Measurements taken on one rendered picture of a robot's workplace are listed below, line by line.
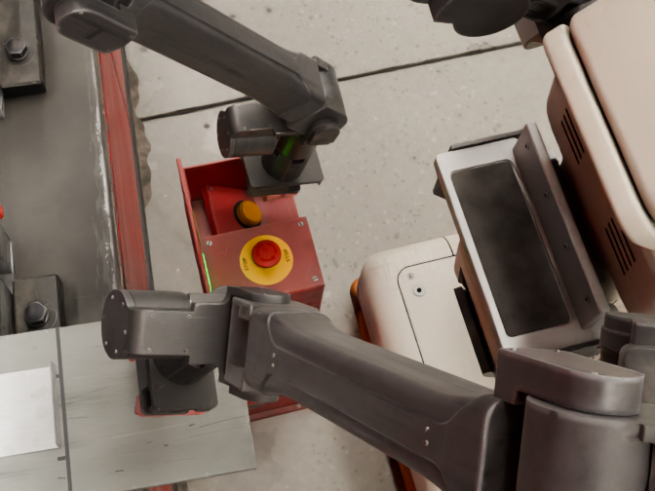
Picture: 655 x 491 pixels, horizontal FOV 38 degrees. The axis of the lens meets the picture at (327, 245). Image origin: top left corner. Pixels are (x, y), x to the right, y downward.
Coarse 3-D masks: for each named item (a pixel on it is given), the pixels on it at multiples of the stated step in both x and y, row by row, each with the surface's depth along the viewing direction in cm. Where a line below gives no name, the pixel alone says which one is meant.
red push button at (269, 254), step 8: (264, 240) 126; (256, 248) 125; (264, 248) 125; (272, 248) 125; (280, 248) 126; (256, 256) 125; (264, 256) 125; (272, 256) 125; (280, 256) 125; (256, 264) 125; (264, 264) 125; (272, 264) 125
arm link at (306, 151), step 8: (280, 136) 113; (288, 136) 114; (296, 136) 113; (280, 144) 116; (288, 144) 115; (296, 144) 114; (280, 152) 117; (288, 152) 116; (296, 152) 116; (304, 152) 116; (312, 152) 118
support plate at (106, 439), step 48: (0, 336) 99; (48, 336) 99; (96, 336) 100; (96, 384) 98; (96, 432) 96; (144, 432) 96; (192, 432) 96; (240, 432) 97; (0, 480) 93; (48, 480) 94; (96, 480) 94; (144, 480) 94
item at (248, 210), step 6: (240, 204) 136; (246, 204) 136; (252, 204) 137; (240, 210) 135; (246, 210) 135; (252, 210) 136; (258, 210) 137; (240, 216) 135; (246, 216) 135; (252, 216) 136; (258, 216) 136; (246, 222) 135; (252, 222) 136; (258, 222) 136
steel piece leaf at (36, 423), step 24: (0, 384) 97; (24, 384) 97; (48, 384) 97; (0, 408) 96; (24, 408) 96; (48, 408) 96; (0, 432) 95; (24, 432) 95; (48, 432) 95; (0, 456) 94
